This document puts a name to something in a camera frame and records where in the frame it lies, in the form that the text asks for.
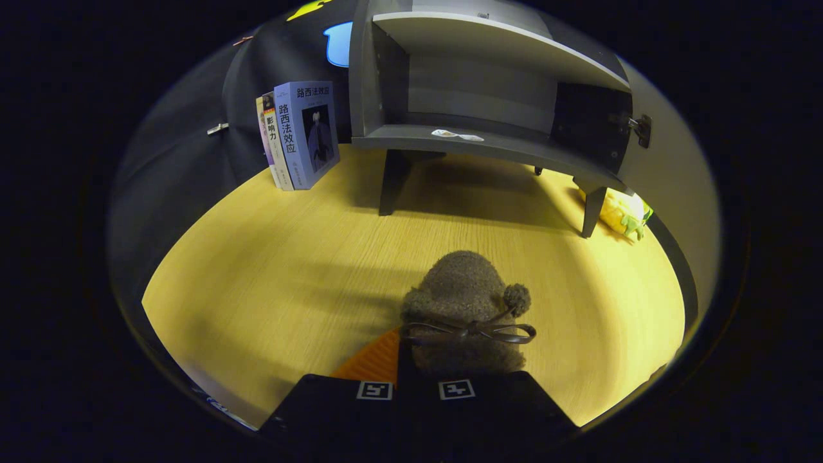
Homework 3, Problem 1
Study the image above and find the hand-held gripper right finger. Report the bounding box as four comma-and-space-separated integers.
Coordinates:
411, 370, 580, 449

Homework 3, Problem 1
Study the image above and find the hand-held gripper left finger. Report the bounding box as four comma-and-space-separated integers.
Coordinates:
259, 327, 412, 451

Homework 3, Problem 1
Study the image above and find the brown fuzzy shoe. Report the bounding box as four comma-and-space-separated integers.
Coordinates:
400, 250, 538, 380

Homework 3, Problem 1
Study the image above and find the grey shoe cabinet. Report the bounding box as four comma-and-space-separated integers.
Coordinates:
347, 0, 638, 239

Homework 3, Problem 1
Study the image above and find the metal door hinge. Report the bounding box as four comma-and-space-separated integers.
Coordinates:
627, 113, 653, 149

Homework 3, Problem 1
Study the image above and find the yellow plush toy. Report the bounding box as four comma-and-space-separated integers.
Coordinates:
577, 186, 654, 242

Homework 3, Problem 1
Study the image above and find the blue cover book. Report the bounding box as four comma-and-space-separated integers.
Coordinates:
274, 80, 341, 191

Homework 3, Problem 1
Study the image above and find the black backdrop cloth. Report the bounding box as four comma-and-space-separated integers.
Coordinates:
109, 0, 361, 303

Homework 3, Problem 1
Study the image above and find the beige spine book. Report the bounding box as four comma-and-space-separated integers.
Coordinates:
255, 96, 280, 188

